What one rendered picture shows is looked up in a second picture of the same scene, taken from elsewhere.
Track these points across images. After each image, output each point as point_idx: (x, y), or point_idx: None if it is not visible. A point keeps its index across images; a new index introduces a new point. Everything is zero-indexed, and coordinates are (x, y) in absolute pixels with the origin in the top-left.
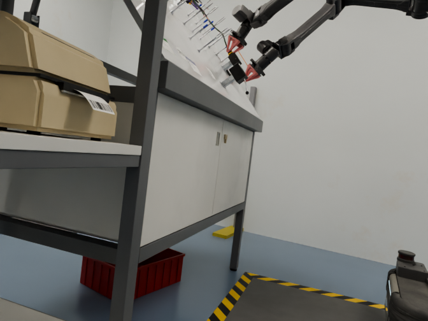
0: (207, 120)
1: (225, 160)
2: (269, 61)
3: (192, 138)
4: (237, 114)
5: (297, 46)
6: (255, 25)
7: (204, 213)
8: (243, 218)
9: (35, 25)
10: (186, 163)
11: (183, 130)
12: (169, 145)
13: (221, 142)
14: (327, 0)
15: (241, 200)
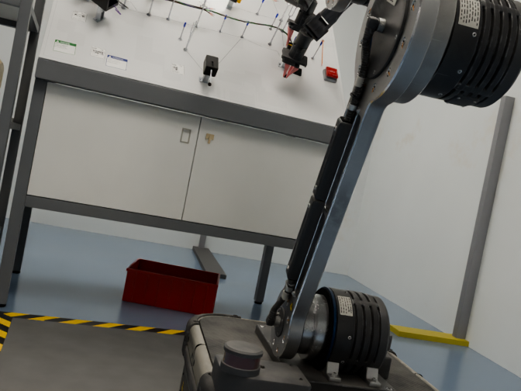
0: (150, 112)
1: (215, 164)
2: (297, 47)
3: (116, 126)
4: (216, 111)
5: (333, 20)
6: (300, 7)
7: (156, 209)
8: None
9: None
10: (104, 146)
11: (95, 115)
12: (68, 124)
13: (199, 141)
14: None
15: (296, 235)
